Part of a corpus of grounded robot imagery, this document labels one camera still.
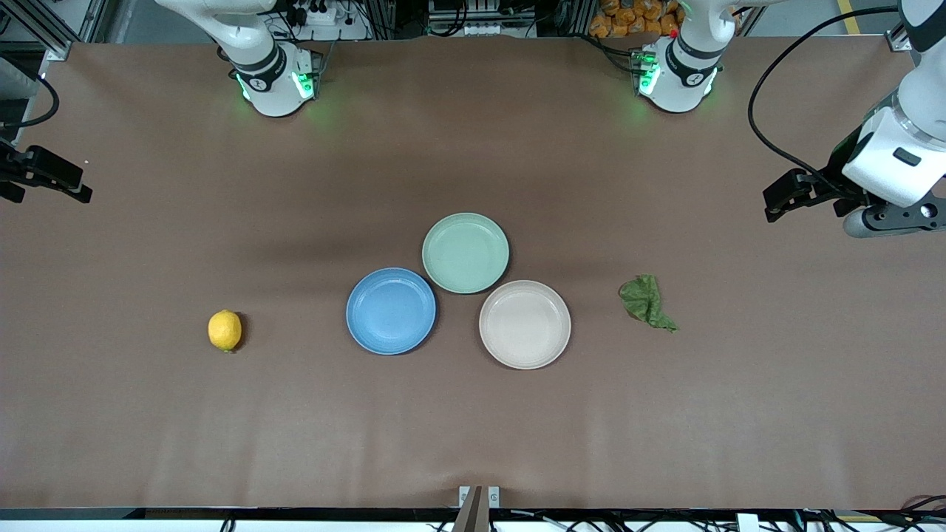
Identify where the green lettuce leaf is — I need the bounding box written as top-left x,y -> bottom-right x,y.
619,275 -> 678,333

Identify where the yellow lemon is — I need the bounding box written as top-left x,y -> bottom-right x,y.
208,310 -> 243,353

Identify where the bag of oranges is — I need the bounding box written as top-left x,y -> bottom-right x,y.
589,0 -> 684,39

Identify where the beige plate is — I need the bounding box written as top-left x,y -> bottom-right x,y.
479,280 -> 572,370

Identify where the white power strip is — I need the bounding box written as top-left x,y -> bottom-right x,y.
285,0 -> 370,42

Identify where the green plate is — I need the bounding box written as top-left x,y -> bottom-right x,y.
422,213 -> 510,295

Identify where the blue plate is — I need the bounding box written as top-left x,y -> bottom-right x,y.
346,267 -> 438,356

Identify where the black table edge strip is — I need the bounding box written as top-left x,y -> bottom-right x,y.
0,507 -> 946,522

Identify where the brown bar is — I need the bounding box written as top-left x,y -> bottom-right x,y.
452,485 -> 483,532

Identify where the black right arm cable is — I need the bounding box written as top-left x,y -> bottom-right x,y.
0,74 -> 61,131

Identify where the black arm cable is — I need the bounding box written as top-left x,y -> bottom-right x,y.
0,74 -> 61,131
747,6 -> 899,185

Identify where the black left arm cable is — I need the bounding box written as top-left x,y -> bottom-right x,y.
747,6 -> 899,185

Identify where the metal table edge bracket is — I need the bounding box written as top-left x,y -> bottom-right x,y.
458,485 -> 501,510

